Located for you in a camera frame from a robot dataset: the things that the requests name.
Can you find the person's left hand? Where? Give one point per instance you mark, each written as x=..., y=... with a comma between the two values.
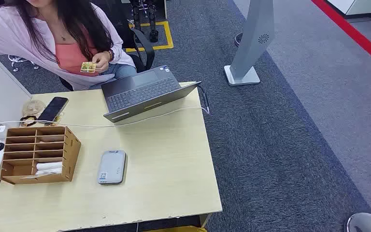
x=103, y=60

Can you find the person's left forearm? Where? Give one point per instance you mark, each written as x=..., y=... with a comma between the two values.
x=123, y=59

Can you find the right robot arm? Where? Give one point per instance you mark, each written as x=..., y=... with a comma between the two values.
x=368, y=224

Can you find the person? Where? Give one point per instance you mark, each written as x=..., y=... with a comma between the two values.
x=12, y=32

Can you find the wooden slotted card organizer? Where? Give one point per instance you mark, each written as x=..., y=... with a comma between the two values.
x=72, y=150

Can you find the grey card reader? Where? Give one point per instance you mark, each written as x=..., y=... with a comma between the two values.
x=112, y=166

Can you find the white room key card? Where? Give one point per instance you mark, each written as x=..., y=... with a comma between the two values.
x=49, y=166
x=49, y=172

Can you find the grey open laptop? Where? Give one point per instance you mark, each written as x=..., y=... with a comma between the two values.
x=140, y=93

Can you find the black robot legs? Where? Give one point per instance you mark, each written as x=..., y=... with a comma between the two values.
x=153, y=32

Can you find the black smartphone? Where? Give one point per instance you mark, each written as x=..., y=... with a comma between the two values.
x=52, y=109

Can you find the black stool with chrome base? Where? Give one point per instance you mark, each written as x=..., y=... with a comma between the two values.
x=22, y=60

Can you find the white monitor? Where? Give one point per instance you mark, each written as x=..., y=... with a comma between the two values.
x=0, y=89

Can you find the round floor stand base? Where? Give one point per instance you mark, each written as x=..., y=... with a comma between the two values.
x=237, y=40

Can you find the silver kiosk stand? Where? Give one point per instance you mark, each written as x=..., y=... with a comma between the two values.
x=252, y=38

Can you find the tan wooden desk leg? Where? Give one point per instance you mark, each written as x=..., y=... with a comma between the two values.
x=205, y=220

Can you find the white cabinet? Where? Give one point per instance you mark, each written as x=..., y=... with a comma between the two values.
x=358, y=6

